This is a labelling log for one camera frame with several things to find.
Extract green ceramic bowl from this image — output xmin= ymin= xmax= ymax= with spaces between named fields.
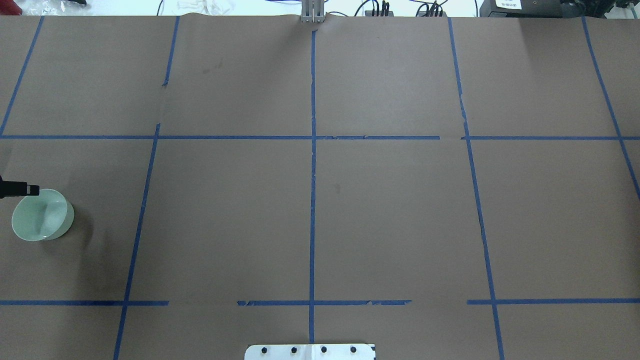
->
xmin=11 ymin=189 xmax=75 ymax=242

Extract white crumpled tissue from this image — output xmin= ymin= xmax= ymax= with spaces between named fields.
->
xmin=176 ymin=0 xmax=236 ymax=16

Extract red cylinder bottle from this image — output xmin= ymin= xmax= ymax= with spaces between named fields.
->
xmin=0 ymin=0 xmax=23 ymax=16

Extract black box device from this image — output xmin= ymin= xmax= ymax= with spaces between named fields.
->
xmin=478 ymin=0 xmax=563 ymax=19

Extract aluminium frame post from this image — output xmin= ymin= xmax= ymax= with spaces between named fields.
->
xmin=300 ymin=0 xmax=326 ymax=24

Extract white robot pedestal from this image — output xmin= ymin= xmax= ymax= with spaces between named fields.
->
xmin=244 ymin=343 xmax=377 ymax=360

